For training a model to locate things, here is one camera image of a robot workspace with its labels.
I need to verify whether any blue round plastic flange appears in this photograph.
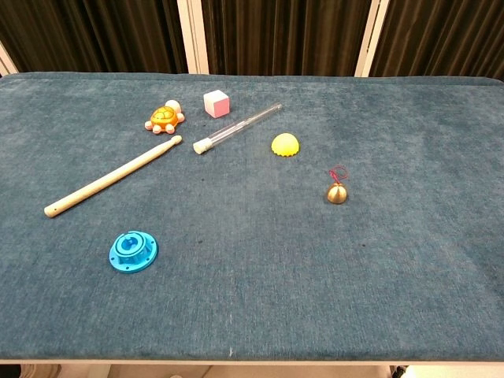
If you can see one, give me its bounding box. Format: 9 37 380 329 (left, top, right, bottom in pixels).
108 230 159 274

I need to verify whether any pink and white cube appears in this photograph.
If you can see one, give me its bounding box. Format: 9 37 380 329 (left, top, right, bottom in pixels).
202 89 231 119

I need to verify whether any golden bell with red string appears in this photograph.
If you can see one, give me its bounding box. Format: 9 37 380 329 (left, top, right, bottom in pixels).
326 165 351 206

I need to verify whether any dark pleated curtain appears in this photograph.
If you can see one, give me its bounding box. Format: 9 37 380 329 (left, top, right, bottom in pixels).
0 0 504 80

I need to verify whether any yellow dome-shaped cap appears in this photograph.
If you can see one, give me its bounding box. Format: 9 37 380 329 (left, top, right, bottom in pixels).
270 132 301 158

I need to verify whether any white vertical frame post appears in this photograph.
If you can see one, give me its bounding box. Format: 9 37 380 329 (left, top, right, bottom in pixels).
354 0 391 78
176 0 210 76
0 41 20 78

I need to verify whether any wooden drumstick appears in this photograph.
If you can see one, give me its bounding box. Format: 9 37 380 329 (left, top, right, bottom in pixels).
43 135 183 219

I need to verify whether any blue velvet table cloth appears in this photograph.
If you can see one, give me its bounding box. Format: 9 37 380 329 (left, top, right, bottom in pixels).
0 72 504 362

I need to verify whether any orange toy turtle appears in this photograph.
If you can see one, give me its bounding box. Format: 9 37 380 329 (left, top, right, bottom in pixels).
144 99 186 135

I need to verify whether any clear test tube white stopper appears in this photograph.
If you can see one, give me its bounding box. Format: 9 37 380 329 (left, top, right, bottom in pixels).
192 102 284 156

